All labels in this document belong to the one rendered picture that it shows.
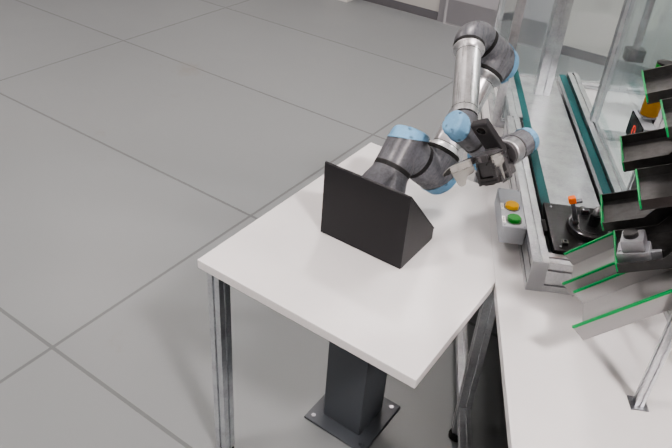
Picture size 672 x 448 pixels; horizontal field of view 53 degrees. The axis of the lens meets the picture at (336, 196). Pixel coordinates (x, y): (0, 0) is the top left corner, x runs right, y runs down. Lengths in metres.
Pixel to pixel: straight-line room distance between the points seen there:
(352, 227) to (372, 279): 0.17
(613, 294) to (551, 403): 0.29
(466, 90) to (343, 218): 0.50
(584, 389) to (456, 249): 0.56
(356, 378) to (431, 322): 0.67
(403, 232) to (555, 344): 0.48
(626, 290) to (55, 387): 2.05
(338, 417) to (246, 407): 0.35
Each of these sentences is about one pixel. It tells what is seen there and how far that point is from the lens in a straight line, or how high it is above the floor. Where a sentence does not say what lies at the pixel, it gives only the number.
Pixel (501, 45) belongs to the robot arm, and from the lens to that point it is 2.19.
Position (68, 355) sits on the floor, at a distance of 2.95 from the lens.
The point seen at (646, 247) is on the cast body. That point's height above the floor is 1.24.
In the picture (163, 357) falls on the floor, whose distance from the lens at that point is 2.86.
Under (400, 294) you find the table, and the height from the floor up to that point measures 0.86.
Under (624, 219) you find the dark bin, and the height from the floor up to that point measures 1.23.
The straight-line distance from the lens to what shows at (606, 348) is 1.86.
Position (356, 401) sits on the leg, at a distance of 2.46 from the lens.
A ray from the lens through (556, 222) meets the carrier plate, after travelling 2.05.
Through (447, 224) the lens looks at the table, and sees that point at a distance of 2.13.
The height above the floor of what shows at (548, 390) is 0.86.
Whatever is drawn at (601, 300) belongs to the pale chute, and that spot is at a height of 1.02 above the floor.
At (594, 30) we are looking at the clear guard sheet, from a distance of 3.22.
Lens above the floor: 2.06
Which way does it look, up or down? 33 degrees down
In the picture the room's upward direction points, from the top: 4 degrees clockwise
